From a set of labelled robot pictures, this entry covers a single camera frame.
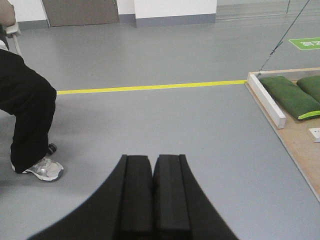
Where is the green guy rope with turnbuckle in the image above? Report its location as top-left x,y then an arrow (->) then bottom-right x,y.
257,0 -> 311,76

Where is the grey office chair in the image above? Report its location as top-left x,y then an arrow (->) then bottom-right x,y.
0,22 -> 22,56

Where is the green floor sign sticker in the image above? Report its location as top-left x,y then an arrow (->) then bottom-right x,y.
289,37 -> 320,51

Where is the plywood platform with sandbags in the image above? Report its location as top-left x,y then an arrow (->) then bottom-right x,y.
245,67 -> 320,200

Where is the white power strip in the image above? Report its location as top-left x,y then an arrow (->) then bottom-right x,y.
308,127 -> 320,143

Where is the black chair caster wheel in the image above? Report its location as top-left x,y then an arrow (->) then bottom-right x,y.
47,143 -> 58,156

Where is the person in black trousers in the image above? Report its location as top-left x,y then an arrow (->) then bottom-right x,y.
0,0 -> 58,174

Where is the yellow floor tape line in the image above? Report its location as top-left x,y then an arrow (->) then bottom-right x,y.
57,79 -> 247,95

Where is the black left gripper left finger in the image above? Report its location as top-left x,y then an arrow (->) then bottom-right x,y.
30,155 -> 153,240

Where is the grey brown room door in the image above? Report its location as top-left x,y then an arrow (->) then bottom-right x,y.
42,0 -> 119,27

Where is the white wooden border beam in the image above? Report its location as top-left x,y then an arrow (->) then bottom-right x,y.
247,72 -> 287,129

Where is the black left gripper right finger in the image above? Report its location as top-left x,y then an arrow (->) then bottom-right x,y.
153,154 -> 237,240

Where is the green sandbag on platform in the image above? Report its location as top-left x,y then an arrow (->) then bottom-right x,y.
259,76 -> 320,121

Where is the grey white sneaker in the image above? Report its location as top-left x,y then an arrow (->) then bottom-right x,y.
11,157 -> 64,182

